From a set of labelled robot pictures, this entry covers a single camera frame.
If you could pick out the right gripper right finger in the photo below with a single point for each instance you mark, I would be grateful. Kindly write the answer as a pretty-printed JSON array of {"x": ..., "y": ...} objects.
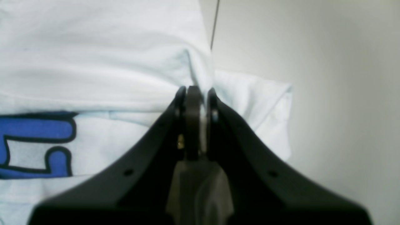
[{"x": 264, "y": 189}]

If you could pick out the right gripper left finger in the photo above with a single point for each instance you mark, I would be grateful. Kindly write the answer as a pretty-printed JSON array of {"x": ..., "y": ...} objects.
[{"x": 133, "y": 190}]

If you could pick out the white printed T-shirt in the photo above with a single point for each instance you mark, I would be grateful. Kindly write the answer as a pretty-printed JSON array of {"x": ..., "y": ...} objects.
[{"x": 83, "y": 80}]

